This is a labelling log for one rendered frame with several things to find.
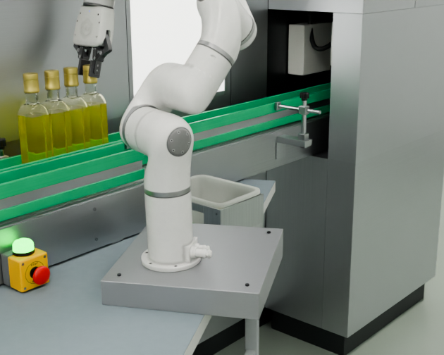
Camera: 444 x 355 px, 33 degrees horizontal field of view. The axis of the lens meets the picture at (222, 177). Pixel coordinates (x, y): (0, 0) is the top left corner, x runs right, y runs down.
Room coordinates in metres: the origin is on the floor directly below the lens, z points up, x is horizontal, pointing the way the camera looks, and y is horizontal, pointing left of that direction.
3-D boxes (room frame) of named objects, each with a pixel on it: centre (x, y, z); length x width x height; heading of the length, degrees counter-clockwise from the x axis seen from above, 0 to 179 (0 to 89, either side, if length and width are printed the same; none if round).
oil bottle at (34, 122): (1.70, 0.44, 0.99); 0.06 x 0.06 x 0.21; 50
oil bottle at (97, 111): (1.83, 0.33, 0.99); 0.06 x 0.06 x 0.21; 49
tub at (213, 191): (1.82, 0.03, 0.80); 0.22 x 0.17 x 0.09; 49
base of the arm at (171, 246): (1.43, 0.09, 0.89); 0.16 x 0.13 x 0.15; 73
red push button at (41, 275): (1.41, 0.38, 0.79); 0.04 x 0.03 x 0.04; 139
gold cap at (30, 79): (1.70, 0.44, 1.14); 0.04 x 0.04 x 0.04
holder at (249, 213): (1.84, 0.05, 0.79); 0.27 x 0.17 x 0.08; 49
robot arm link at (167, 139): (1.43, 0.12, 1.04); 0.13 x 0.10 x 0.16; 38
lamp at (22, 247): (1.44, 0.42, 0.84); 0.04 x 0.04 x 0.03
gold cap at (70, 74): (1.79, 0.36, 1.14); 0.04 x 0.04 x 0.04
